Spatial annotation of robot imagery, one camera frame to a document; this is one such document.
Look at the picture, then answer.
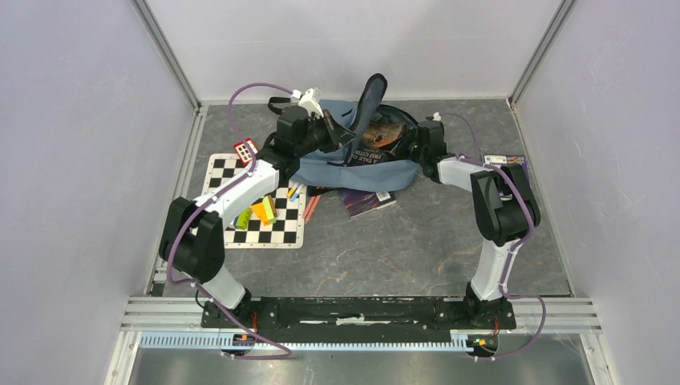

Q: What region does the green toy block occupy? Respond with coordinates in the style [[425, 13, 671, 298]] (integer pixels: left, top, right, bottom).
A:
[[233, 207, 253, 230]]

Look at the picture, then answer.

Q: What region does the blue student backpack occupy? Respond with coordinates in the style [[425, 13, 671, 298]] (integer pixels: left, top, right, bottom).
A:
[[268, 73, 419, 192]]

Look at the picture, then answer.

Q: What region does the black white chessboard mat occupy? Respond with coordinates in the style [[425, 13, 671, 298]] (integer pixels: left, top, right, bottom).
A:
[[201, 153, 306, 249]]

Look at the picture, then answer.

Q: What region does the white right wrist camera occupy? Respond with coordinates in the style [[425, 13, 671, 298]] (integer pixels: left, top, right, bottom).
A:
[[426, 112, 442, 121]]

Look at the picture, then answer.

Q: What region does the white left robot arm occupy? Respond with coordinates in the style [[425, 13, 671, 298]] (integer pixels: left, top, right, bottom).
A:
[[158, 107, 356, 327]]

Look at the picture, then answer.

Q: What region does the orange yellow toy block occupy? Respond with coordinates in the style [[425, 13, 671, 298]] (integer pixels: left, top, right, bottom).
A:
[[251, 195, 277, 226]]

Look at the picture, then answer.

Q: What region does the dark book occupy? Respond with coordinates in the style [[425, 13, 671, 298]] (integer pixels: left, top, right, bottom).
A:
[[338, 188, 397, 219]]

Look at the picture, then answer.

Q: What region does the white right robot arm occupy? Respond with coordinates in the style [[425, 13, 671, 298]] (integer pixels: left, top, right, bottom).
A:
[[409, 120, 540, 327]]

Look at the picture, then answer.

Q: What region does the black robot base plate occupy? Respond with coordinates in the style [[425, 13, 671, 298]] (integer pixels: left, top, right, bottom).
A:
[[233, 296, 516, 343]]

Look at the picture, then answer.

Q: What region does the dark tale of cities book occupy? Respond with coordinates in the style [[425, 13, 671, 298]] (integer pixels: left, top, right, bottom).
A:
[[348, 122, 407, 167]]

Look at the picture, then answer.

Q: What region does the purple paperback book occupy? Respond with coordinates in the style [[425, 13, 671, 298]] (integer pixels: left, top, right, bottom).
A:
[[481, 153, 531, 181]]

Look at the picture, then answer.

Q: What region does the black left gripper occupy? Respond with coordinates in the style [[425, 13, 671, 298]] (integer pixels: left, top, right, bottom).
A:
[[295, 109, 358, 158]]

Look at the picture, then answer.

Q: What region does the orange pencil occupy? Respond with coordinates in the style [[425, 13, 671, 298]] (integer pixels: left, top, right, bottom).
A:
[[306, 195, 322, 221], [303, 196, 319, 223]]

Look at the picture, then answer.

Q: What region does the yellow tipped white marker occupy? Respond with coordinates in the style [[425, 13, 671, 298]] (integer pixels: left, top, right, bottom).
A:
[[287, 182, 299, 199]]

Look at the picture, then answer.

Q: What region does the red white toy block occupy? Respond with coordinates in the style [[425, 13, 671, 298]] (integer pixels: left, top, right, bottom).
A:
[[233, 137, 258, 165]]

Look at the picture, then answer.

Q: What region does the blue tipped white marker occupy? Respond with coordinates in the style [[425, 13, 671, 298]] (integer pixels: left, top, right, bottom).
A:
[[290, 184, 304, 202]]

